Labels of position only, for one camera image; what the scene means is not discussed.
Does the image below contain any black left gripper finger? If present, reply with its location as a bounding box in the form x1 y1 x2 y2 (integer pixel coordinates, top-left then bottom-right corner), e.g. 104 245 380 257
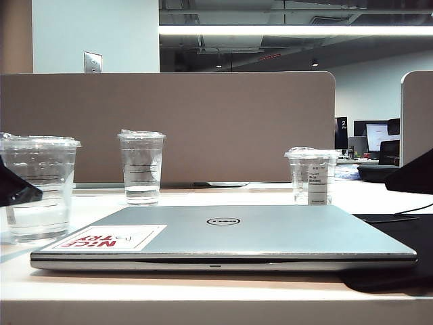
0 157 43 207

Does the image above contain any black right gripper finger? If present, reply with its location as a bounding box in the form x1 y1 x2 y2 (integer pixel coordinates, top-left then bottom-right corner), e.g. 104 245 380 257
385 150 433 204

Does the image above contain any large clear plastic cup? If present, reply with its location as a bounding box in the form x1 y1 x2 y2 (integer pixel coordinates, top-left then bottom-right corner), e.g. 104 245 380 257
0 132 83 245

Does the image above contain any clear plastic cup with label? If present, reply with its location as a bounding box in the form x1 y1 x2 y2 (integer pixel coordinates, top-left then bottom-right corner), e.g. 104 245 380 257
283 146 342 207

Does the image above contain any tall clear plastic cup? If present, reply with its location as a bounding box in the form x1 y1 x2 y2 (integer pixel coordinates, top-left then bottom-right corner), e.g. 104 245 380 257
116 129 166 207

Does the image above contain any silver Dell laptop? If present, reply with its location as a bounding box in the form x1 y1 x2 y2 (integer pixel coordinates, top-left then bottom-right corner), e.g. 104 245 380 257
29 204 419 272

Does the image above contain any black office chair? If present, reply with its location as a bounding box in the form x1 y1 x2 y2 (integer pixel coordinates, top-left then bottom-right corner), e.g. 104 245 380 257
378 140 401 167

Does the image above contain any round black cushion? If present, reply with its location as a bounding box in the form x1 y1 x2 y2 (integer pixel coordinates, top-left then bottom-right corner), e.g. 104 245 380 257
357 163 400 182

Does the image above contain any lit computer monitor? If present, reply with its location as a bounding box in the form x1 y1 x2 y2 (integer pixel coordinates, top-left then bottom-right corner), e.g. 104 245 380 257
364 123 390 153

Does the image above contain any black desk mat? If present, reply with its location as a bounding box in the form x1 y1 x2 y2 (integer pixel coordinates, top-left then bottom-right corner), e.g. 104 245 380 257
340 213 433 294

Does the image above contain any blue printed plastic bag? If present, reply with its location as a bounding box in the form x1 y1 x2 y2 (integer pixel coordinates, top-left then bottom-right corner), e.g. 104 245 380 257
334 167 359 180

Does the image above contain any black sign with number two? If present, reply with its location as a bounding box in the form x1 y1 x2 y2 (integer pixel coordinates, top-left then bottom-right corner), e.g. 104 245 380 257
334 116 348 150

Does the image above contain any red white Nice Try sticker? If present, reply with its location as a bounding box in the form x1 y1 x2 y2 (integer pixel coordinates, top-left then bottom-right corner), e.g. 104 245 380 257
51 224 168 252

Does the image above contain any grey monitor stand base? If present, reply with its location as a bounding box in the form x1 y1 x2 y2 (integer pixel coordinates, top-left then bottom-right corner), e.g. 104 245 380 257
206 181 250 188

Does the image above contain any wide brown desk divider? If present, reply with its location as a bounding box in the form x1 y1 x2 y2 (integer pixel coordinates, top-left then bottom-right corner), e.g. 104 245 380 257
0 70 336 186

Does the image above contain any long ceiling light strip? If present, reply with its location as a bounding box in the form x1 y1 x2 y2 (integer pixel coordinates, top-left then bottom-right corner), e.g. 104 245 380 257
158 25 433 36

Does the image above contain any thin black cable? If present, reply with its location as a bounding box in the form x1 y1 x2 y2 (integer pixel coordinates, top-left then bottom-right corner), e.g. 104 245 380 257
394 201 433 216

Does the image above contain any metal wall switch plate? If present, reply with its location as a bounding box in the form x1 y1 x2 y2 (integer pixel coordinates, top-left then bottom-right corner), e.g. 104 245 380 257
83 51 103 74

